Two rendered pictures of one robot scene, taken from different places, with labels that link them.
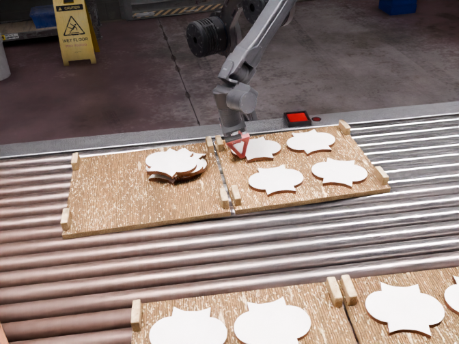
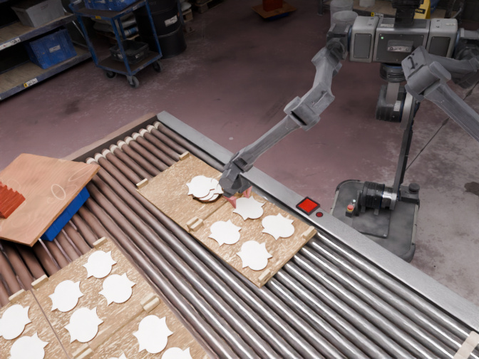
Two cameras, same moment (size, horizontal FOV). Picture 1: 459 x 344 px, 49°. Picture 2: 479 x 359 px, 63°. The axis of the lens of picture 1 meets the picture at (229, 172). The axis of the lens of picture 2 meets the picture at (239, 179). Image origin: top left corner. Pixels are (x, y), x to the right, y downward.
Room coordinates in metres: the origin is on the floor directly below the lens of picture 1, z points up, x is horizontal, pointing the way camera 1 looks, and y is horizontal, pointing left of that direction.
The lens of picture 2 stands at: (0.61, -1.10, 2.21)
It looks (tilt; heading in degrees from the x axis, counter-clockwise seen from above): 42 degrees down; 59
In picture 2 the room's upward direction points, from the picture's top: 9 degrees counter-clockwise
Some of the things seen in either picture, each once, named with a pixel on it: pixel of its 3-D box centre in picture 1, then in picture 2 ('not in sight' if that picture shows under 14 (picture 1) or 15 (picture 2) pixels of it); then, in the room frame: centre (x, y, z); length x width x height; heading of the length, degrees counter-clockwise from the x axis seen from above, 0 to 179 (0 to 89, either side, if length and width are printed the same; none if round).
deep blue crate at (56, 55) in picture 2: not in sight; (48, 45); (1.40, 4.50, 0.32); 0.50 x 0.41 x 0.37; 8
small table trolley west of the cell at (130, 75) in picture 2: not in sight; (119, 39); (2.02, 3.51, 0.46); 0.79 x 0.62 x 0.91; 101
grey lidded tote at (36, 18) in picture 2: not in sight; (39, 10); (1.47, 4.47, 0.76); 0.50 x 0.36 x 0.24; 17
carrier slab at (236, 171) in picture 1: (295, 164); (251, 232); (1.18, -0.19, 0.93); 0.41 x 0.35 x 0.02; 98
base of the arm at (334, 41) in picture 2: not in sight; (335, 49); (1.82, -0.01, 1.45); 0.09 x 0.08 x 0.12; 121
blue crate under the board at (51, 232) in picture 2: not in sight; (43, 205); (0.52, 0.59, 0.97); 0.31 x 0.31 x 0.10; 34
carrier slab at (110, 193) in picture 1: (145, 184); (189, 189); (1.11, 0.23, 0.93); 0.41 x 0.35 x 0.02; 98
